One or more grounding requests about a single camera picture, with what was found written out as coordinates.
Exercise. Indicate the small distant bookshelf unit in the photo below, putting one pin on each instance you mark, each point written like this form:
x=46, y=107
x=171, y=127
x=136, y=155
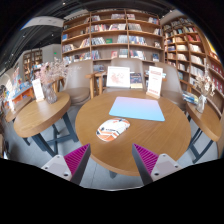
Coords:
x=31, y=63

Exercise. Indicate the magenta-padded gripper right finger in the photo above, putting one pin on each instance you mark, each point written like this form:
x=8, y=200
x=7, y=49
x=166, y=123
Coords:
x=146, y=159

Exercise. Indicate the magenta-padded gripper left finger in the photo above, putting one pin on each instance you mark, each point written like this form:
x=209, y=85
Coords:
x=76, y=159

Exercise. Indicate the glass vase with dried flowers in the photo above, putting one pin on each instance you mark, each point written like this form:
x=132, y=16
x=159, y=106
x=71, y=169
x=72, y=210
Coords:
x=201, y=100

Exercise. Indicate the pink blue gradient mouse pad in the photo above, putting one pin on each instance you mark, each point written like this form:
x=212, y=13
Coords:
x=137, y=108

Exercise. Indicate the small white table sign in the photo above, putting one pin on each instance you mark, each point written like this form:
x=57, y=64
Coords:
x=37, y=89

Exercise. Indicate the brown armchair with wooden arms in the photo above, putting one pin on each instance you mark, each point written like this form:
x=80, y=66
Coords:
x=171, y=85
x=78, y=83

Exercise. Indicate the white orange computer mouse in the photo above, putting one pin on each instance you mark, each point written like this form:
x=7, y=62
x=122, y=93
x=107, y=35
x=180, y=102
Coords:
x=112, y=129

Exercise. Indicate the white framed floral picture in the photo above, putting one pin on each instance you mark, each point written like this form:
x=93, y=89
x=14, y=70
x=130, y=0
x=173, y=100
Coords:
x=118, y=77

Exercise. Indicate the brown armchair holding picture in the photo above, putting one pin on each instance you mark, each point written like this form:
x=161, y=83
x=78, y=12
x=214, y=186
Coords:
x=123, y=62

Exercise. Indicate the stack of books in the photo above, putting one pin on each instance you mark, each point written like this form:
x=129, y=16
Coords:
x=190, y=97

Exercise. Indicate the glass vase with pink flowers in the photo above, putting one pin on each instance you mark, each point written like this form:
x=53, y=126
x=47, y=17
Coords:
x=50, y=90

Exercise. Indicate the dark blue book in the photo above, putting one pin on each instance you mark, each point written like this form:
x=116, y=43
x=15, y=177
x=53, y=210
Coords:
x=136, y=80

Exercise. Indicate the white red sign, wooden stand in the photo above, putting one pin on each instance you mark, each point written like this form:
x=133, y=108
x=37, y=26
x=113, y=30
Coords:
x=154, y=81

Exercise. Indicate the tall wooden bookshelf unit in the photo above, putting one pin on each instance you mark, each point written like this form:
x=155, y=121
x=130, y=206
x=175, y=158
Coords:
x=191, y=50

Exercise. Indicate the wide wooden bookshelf unit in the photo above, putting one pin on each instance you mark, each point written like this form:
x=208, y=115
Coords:
x=111, y=33

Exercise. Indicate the round wooden side table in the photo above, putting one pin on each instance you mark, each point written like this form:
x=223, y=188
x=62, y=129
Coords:
x=40, y=115

